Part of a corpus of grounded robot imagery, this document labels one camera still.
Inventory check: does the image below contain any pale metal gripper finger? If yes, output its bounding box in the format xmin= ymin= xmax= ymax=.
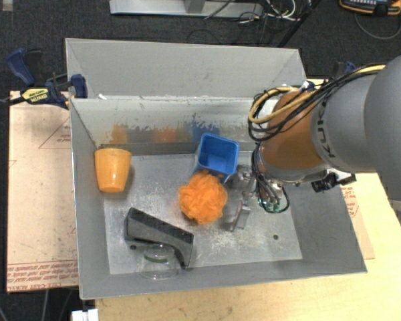
xmin=224 ymin=207 xmax=239 ymax=233
xmin=235 ymin=203 xmax=252 ymax=231

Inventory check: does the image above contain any grey metal bin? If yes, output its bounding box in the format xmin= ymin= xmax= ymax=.
xmin=65 ymin=37 xmax=368 ymax=301

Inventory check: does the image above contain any blue square plastic cup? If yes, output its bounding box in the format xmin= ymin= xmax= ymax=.
xmin=191 ymin=132 xmax=241 ymax=185

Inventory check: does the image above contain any orange mesh bath sponge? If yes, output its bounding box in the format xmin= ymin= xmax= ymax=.
xmin=177 ymin=169 xmax=229 ymax=226

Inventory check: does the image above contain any black angled tool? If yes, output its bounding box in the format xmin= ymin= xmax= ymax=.
xmin=123 ymin=207 xmax=195 ymax=270

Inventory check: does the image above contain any clear glass cup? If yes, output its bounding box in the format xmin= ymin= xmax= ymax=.
xmin=139 ymin=243 xmax=182 ymax=281

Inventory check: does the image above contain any orange plastic cup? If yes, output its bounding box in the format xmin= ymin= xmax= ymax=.
xmin=94 ymin=147 xmax=133 ymax=194

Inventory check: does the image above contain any brown cardboard board, red print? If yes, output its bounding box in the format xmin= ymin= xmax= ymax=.
xmin=6 ymin=90 xmax=377 ymax=294

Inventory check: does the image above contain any black cylinder on white bracket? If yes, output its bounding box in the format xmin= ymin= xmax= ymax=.
xmin=310 ymin=170 xmax=358 ymax=193

